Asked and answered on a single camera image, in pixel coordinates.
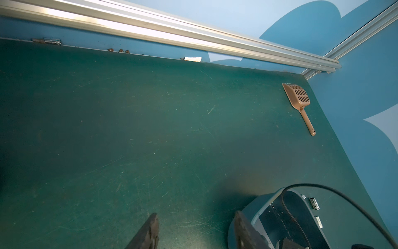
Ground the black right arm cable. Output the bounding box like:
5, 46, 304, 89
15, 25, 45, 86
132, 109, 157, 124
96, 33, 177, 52
280, 183, 398, 249

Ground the brown slotted scoop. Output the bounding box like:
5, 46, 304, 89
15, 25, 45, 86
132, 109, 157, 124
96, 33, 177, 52
282, 84, 316, 136

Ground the translucent blue storage box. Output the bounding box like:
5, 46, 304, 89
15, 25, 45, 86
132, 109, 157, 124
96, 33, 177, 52
242, 189, 331, 249

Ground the aluminium back rail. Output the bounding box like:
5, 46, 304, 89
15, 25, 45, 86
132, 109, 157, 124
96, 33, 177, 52
1, 1, 341, 72

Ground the short chrome socket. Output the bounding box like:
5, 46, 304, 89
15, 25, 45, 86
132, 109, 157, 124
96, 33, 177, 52
315, 216, 323, 229

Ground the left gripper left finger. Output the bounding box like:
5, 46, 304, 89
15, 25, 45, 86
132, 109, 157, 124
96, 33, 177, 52
125, 213, 159, 249

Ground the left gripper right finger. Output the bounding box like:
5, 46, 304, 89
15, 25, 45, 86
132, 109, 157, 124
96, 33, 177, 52
234, 211, 270, 249

